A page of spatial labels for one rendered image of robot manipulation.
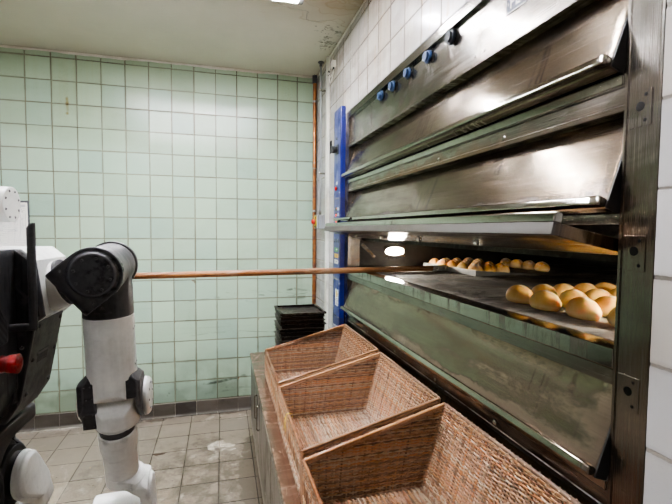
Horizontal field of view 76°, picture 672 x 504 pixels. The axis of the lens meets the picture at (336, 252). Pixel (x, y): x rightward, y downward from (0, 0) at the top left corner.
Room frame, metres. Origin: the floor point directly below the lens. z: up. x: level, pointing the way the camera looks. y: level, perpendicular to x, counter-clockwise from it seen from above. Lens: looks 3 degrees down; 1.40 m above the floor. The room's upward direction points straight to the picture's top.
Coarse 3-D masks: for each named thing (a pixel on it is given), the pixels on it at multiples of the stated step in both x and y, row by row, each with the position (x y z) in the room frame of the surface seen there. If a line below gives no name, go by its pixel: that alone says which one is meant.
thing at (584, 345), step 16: (400, 288) 1.79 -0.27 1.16; (416, 288) 1.65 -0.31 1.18; (448, 304) 1.41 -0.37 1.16; (464, 304) 1.31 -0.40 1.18; (480, 304) 1.30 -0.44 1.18; (480, 320) 1.23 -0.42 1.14; (496, 320) 1.16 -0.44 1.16; (512, 320) 1.09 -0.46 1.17; (528, 320) 1.07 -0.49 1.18; (528, 336) 1.04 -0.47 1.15; (544, 336) 0.98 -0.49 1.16; (560, 336) 0.94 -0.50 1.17; (576, 336) 0.91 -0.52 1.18; (592, 336) 0.91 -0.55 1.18; (576, 352) 0.89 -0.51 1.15; (592, 352) 0.86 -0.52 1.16; (608, 352) 0.82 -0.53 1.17
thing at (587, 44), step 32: (608, 0) 0.89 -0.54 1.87; (544, 32) 1.07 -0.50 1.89; (576, 32) 0.95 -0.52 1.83; (608, 32) 0.85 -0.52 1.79; (512, 64) 1.16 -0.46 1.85; (544, 64) 1.01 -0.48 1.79; (576, 64) 0.90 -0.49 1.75; (608, 64) 0.81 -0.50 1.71; (448, 96) 1.49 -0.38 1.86; (480, 96) 1.26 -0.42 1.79; (512, 96) 1.05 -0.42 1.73; (544, 96) 0.98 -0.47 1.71; (416, 128) 1.67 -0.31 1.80; (448, 128) 1.34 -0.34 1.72; (352, 160) 2.49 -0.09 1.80; (384, 160) 1.91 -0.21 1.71
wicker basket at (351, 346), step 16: (320, 336) 2.44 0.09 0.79; (336, 336) 2.47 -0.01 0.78; (352, 336) 2.30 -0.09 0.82; (272, 352) 2.37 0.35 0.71; (288, 352) 2.39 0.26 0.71; (304, 352) 2.42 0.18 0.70; (320, 352) 2.44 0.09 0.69; (336, 352) 2.47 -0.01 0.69; (352, 352) 2.24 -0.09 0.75; (368, 352) 1.95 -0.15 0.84; (272, 368) 2.03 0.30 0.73; (288, 368) 2.39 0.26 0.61; (304, 368) 2.42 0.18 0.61; (320, 368) 1.89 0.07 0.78; (272, 384) 2.03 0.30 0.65; (368, 384) 1.94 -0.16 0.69; (272, 400) 2.00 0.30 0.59; (288, 400) 1.85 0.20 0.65; (304, 400) 2.00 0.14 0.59
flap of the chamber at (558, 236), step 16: (432, 224) 1.23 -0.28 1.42; (448, 224) 1.14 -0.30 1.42; (464, 224) 1.06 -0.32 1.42; (480, 224) 1.00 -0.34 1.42; (496, 224) 0.94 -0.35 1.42; (512, 224) 0.89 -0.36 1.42; (528, 224) 0.84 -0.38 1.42; (544, 224) 0.80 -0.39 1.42; (560, 224) 0.78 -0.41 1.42; (400, 240) 1.90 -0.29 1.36; (416, 240) 1.68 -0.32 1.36; (432, 240) 1.51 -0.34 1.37; (448, 240) 1.37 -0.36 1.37; (464, 240) 1.25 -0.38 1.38; (480, 240) 1.15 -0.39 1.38; (496, 240) 1.07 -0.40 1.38; (512, 240) 0.99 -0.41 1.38; (528, 240) 0.93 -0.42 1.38; (544, 240) 0.87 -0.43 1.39; (560, 240) 0.82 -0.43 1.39; (576, 240) 0.79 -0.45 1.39; (592, 240) 0.80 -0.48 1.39; (608, 240) 0.81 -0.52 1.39
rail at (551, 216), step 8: (456, 216) 1.11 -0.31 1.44; (464, 216) 1.07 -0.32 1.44; (472, 216) 1.04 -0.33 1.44; (480, 216) 1.00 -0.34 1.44; (488, 216) 0.97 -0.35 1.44; (496, 216) 0.94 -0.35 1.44; (504, 216) 0.92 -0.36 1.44; (512, 216) 0.89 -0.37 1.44; (520, 216) 0.87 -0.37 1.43; (528, 216) 0.85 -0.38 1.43; (536, 216) 0.82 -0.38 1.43; (544, 216) 0.80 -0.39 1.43; (552, 216) 0.78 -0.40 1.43; (560, 216) 0.78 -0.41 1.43; (328, 224) 2.43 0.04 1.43; (336, 224) 2.26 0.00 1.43; (344, 224) 2.11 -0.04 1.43; (352, 224) 1.98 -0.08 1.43; (360, 224) 1.86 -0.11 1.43; (368, 224) 1.76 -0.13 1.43; (376, 224) 1.67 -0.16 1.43; (384, 224) 1.59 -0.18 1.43; (392, 224) 1.52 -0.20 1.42; (400, 224) 1.45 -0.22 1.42; (408, 224) 1.39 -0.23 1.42; (416, 224) 1.33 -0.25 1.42
